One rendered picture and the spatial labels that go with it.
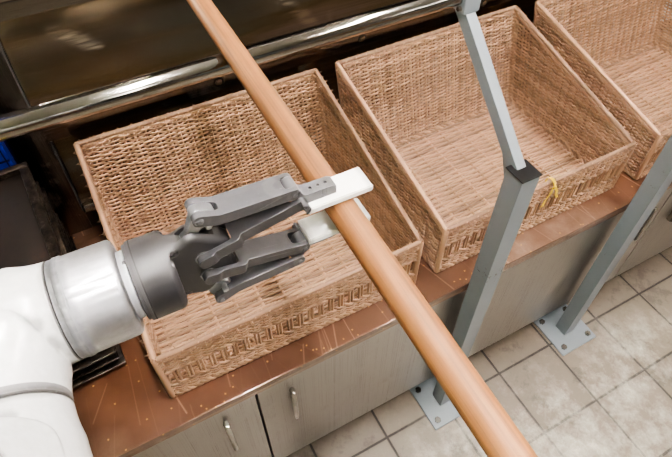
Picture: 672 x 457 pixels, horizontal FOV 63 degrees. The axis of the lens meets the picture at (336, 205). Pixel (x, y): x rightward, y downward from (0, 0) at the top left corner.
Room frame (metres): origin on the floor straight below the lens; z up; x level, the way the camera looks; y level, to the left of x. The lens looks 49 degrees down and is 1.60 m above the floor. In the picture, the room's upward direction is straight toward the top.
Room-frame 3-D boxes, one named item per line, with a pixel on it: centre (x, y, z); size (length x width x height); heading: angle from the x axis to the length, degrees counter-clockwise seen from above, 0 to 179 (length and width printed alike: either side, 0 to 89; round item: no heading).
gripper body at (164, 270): (0.29, 0.14, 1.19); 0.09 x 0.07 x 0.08; 117
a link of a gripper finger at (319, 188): (0.35, 0.03, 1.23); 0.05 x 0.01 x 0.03; 117
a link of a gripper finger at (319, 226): (0.36, 0.00, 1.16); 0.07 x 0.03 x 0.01; 117
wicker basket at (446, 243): (1.03, -0.35, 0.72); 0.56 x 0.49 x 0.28; 119
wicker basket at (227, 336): (0.74, 0.18, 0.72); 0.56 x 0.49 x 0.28; 118
